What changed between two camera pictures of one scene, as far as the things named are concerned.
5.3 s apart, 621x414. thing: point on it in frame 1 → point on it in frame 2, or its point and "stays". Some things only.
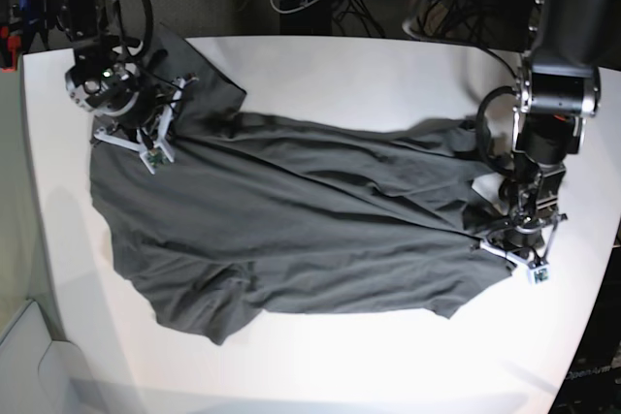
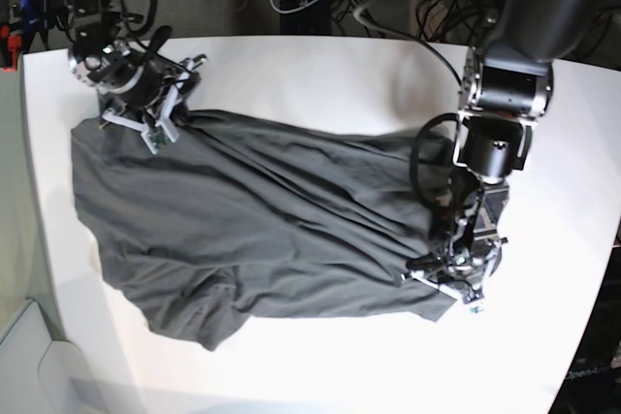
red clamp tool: (14, 45) stays
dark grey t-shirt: (264, 216) stays
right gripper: (528, 228) → (462, 260)
